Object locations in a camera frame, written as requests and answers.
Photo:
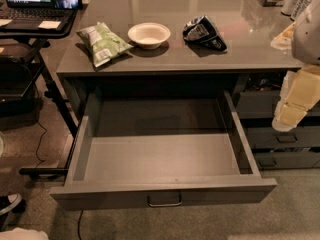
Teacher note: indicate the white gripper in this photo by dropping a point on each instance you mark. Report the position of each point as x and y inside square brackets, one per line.
[308, 39]

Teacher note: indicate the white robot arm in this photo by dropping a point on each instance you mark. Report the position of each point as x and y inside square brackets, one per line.
[306, 37]

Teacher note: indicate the grey right top drawer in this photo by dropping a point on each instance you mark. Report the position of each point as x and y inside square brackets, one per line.
[257, 104]

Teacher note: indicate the grey right bottom drawer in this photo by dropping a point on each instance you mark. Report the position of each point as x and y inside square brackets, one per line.
[287, 160]

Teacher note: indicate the black chip bag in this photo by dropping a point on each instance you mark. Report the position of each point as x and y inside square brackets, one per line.
[203, 31]

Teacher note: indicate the white can middle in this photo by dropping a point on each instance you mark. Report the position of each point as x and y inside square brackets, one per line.
[301, 2]

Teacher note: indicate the white paper bowl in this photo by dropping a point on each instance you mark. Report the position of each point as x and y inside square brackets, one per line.
[149, 35]

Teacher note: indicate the green chip bag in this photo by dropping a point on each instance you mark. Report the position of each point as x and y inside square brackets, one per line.
[103, 44]

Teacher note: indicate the black smartphone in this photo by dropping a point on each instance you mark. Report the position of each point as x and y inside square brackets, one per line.
[67, 4]

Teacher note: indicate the yellow sticky note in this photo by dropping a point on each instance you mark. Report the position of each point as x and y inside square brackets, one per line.
[49, 24]

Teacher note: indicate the open black laptop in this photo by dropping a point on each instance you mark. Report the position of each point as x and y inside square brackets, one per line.
[26, 15]

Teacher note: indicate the black white sneaker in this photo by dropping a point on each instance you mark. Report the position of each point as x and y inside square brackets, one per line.
[9, 202]

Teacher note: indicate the white trouser knee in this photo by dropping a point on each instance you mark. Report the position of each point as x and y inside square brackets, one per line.
[23, 234]

